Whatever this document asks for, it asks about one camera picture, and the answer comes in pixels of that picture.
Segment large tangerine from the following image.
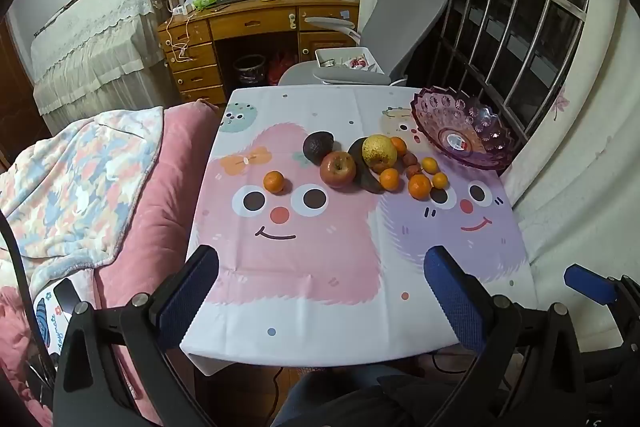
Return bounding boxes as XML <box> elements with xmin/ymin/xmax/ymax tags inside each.
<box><xmin>408</xmin><ymin>174</ymin><xmax>432</xmax><ymax>200</ymax></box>

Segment red bag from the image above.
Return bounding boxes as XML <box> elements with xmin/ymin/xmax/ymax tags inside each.
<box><xmin>267</xmin><ymin>51</ymin><xmax>297</xmax><ymax>87</ymax></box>

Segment white lace cover cloth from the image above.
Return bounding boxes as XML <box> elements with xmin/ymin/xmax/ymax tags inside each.
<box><xmin>30</xmin><ymin>0</ymin><xmax>168</xmax><ymax>134</ymax></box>

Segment yellow pear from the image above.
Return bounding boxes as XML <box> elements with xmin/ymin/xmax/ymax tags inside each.
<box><xmin>361</xmin><ymin>134</ymin><xmax>399</xmax><ymax>173</ymax></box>

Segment red apple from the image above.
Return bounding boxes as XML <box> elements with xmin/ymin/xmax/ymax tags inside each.
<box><xmin>320</xmin><ymin>151</ymin><xmax>357</xmax><ymax>190</ymax></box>

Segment grey office chair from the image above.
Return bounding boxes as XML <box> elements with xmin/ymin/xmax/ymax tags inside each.
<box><xmin>277</xmin><ymin>0</ymin><xmax>454</xmax><ymax>88</ymax></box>

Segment person's dark trousers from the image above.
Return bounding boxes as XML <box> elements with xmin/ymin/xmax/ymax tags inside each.
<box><xmin>271</xmin><ymin>363</ymin><xmax>473</xmax><ymax>427</ymax></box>

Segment dark avocado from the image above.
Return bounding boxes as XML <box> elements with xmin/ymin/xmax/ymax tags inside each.
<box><xmin>302</xmin><ymin>131</ymin><xmax>335</xmax><ymax>166</ymax></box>

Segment white plastic tray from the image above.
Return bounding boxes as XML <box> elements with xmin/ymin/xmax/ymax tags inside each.
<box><xmin>314</xmin><ymin>47</ymin><xmax>387</xmax><ymax>84</ymax></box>

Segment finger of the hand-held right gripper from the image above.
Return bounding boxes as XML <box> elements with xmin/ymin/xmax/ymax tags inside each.
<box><xmin>563</xmin><ymin>263</ymin><xmax>640</xmax><ymax>353</ymax></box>

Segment black trash bin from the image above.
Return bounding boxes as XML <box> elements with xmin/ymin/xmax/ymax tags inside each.
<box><xmin>233</xmin><ymin>54</ymin><xmax>268</xmax><ymax>87</ymax></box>

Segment wooden desk with drawers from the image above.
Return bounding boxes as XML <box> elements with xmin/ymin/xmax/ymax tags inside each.
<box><xmin>157</xmin><ymin>0</ymin><xmax>362</xmax><ymax>106</ymax></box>

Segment dark overripe banana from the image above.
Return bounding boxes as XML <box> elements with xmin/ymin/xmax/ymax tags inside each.
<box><xmin>348</xmin><ymin>137</ymin><xmax>385</xmax><ymax>194</ymax></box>

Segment purple glass bowl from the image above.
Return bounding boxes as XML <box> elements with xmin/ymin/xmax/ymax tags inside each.
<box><xmin>410</xmin><ymin>87</ymin><xmax>515</xmax><ymax>171</ymax></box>

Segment pink quilt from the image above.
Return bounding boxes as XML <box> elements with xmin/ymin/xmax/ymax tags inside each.
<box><xmin>0</xmin><ymin>98</ymin><xmax>222</xmax><ymax>427</ymax></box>

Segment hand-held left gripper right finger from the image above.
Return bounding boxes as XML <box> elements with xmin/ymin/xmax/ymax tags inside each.
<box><xmin>424</xmin><ymin>245</ymin><xmax>587</xmax><ymax>427</ymax></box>

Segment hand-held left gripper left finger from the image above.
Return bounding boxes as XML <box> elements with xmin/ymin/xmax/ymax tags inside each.
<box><xmin>52</xmin><ymin>244</ymin><xmax>221</xmax><ymax>427</ymax></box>

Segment white charging cables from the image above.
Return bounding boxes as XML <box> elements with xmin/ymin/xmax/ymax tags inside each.
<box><xmin>164</xmin><ymin>8</ymin><xmax>195</xmax><ymax>64</ymax></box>

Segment cartoon printed tablecloth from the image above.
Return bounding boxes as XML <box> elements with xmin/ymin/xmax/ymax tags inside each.
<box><xmin>179</xmin><ymin>85</ymin><xmax>537</xmax><ymax>377</ymax></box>

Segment white floral curtain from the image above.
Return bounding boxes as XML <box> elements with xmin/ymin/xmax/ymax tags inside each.
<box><xmin>500</xmin><ymin>0</ymin><xmax>640</xmax><ymax>354</ymax></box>

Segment pastel floral blanket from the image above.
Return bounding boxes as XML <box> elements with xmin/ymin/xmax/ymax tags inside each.
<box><xmin>0</xmin><ymin>106</ymin><xmax>165</xmax><ymax>308</ymax></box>

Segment black cable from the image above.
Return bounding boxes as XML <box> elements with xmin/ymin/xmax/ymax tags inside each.
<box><xmin>0</xmin><ymin>208</ymin><xmax>57</xmax><ymax>408</ymax></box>

